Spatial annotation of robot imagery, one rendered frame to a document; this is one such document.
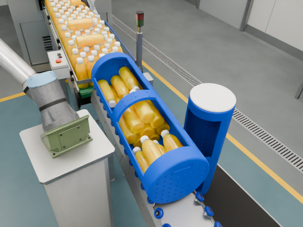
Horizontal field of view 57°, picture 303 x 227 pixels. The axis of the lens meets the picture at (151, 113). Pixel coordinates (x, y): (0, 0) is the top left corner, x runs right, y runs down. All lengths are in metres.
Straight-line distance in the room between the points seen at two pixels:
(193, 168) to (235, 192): 1.27
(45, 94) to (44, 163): 0.28
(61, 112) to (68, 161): 0.20
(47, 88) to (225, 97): 1.04
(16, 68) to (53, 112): 0.30
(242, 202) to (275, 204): 0.38
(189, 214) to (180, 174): 0.24
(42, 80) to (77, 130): 0.24
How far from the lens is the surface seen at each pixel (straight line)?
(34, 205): 2.51
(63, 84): 2.04
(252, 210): 2.35
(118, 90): 1.61
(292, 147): 3.17
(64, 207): 1.37
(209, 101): 1.68
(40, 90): 1.16
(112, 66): 1.73
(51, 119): 1.15
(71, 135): 1.17
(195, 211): 1.31
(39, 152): 1.25
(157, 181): 1.09
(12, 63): 1.34
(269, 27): 4.96
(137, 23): 2.18
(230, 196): 2.36
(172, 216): 1.29
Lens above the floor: 2.05
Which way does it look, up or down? 41 degrees down
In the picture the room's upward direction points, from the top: 3 degrees clockwise
